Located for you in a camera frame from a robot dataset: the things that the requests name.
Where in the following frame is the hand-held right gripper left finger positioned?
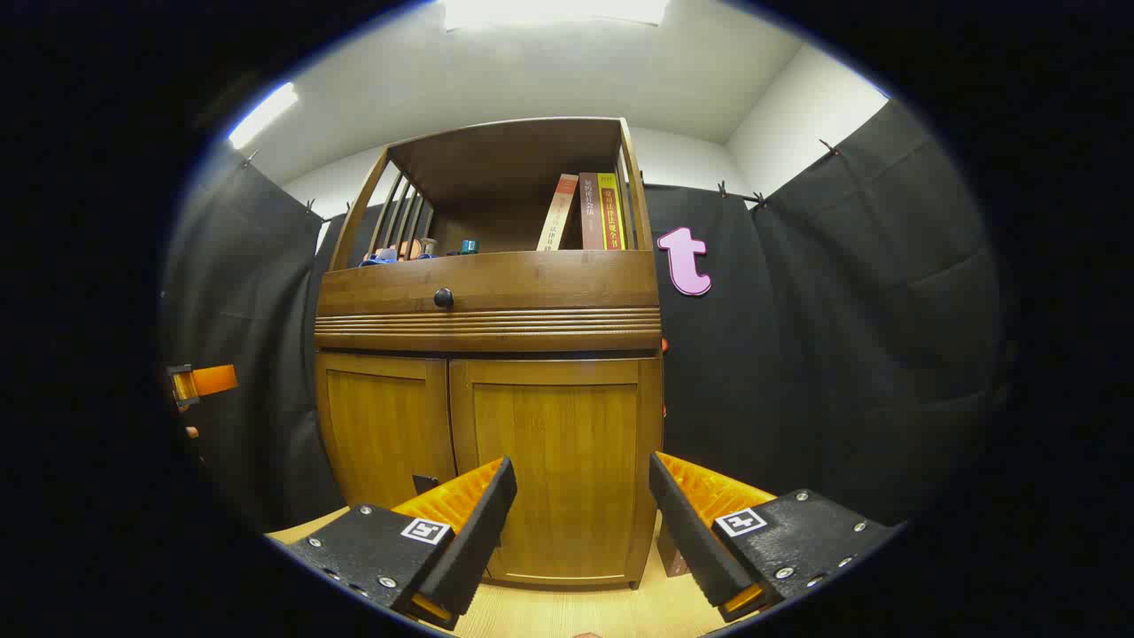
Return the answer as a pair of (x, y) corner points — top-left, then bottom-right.
(282, 456), (518, 632)

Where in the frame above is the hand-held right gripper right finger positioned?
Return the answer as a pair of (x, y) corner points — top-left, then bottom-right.
(649, 452), (906, 623)

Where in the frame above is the wooden shoe cabinet door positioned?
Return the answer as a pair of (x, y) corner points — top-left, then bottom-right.
(317, 352), (457, 512)
(449, 357), (661, 586)

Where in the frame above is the wooden double-door shoe cabinet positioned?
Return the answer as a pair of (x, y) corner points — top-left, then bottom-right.
(315, 117), (665, 590)

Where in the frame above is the wooden cabinet drawer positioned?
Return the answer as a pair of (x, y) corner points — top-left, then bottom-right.
(317, 251), (661, 317)

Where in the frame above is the dark brown book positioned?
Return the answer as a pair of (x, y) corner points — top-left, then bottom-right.
(657, 523), (692, 579)

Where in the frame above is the black backdrop cloth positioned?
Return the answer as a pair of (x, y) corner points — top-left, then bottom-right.
(159, 97), (1011, 533)

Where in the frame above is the beige orange book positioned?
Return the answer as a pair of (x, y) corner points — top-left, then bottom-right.
(537, 174), (579, 252)

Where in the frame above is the brown hardcover book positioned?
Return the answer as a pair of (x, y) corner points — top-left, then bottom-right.
(579, 173), (605, 251)

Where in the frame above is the large ceiling light panel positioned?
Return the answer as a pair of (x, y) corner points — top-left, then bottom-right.
(440, 0), (672, 32)

